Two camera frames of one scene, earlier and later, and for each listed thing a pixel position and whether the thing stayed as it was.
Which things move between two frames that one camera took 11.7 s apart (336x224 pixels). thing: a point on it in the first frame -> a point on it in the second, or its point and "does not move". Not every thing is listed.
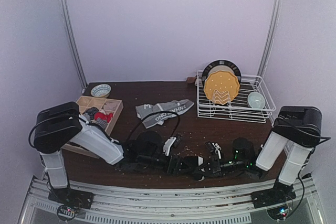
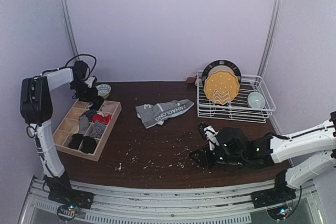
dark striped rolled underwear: (91, 112) does not move
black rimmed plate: (223, 65) does not move
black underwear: (191, 166) -> (97, 102)
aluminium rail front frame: (117, 205) does not move
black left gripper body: (172, 165) -> (89, 98)
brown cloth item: (191, 80) does not move
